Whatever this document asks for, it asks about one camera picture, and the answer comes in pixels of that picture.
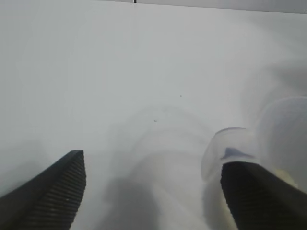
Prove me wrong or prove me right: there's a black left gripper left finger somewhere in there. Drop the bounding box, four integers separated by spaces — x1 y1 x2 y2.
0 150 86 230

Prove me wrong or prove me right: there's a clear plastic measuring cup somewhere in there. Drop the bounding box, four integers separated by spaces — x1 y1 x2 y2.
201 96 307 230

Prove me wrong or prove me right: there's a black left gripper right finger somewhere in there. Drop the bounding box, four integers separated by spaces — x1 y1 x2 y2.
220 161 307 230

